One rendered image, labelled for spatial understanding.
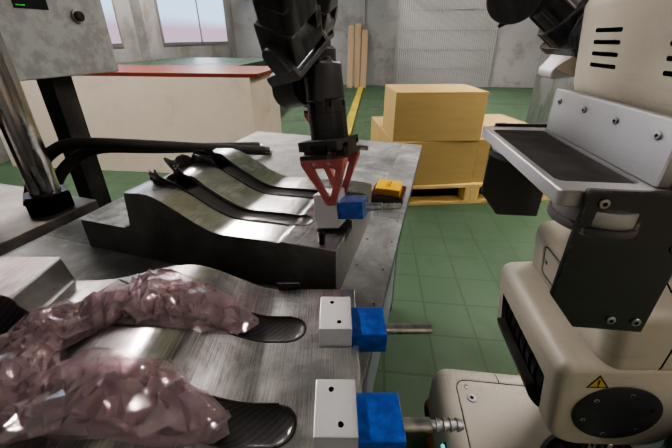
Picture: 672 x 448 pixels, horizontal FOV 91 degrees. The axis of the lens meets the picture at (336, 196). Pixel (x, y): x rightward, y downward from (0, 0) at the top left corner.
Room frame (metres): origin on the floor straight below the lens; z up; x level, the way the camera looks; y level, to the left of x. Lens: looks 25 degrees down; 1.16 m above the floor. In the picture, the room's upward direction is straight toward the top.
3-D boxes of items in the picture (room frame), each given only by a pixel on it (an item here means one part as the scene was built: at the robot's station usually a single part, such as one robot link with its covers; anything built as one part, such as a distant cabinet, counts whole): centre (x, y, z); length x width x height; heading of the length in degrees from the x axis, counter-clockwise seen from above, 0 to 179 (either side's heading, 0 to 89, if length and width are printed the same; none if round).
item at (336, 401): (0.18, -0.05, 0.85); 0.13 x 0.05 x 0.05; 90
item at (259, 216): (0.58, 0.19, 0.92); 0.35 x 0.16 x 0.09; 73
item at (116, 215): (0.59, 0.20, 0.87); 0.50 x 0.26 x 0.14; 73
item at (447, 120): (2.76, -1.01, 0.42); 1.50 x 1.14 x 0.84; 84
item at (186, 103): (3.43, 1.91, 0.45); 2.65 x 0.85 x 0.90; 84
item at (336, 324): (0.29, -0.05, 0.85); 0.13 x 0.05 x 0.05; 90
